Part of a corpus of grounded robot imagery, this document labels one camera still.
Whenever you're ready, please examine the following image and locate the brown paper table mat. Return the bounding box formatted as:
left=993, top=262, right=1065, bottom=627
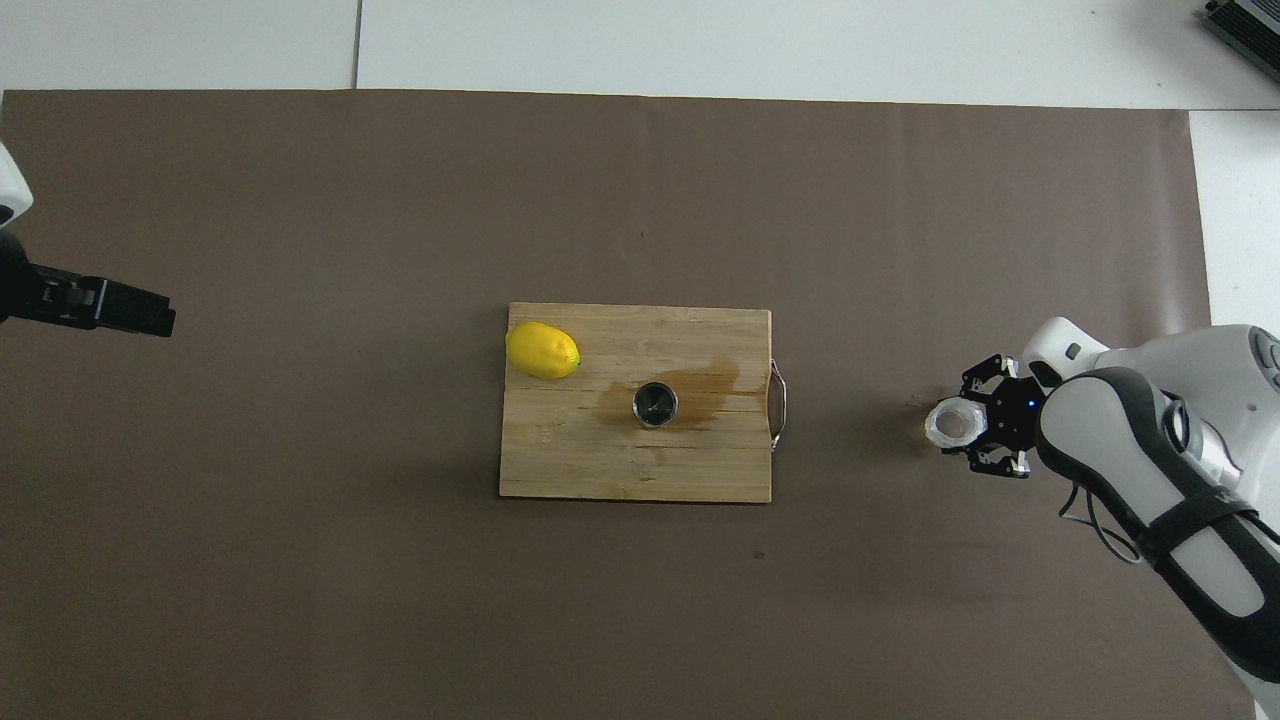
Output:
left=0, top=88, right=1256, bottom=720

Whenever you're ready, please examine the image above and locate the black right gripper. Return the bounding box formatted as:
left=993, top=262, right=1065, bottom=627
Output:
left=960, top=352, right=1049, bottom=480

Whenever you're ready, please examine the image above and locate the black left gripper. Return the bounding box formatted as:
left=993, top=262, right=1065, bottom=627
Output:
left=0, top=228, right=178, bottom=338

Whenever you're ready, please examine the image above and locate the wooden cutting board, metal handle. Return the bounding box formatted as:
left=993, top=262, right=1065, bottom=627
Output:
left=499, top=302, right=789, bottom=504

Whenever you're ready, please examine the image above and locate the clear textured glass cup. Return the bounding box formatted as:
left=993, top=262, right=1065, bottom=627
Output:
left=924, top=397, right=991, bottom=449

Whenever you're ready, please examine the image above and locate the steel double jigger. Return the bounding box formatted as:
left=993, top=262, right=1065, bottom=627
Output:
left=632, top=380, right=680, bottom=429

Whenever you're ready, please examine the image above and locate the grey finned metal device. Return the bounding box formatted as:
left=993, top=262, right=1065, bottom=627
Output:
left=1200, top=0, right=1280, bottom=56

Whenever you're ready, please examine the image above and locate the yellow lemon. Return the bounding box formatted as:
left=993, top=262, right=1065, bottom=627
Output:
left=505, top=321, right=582, bottom=381

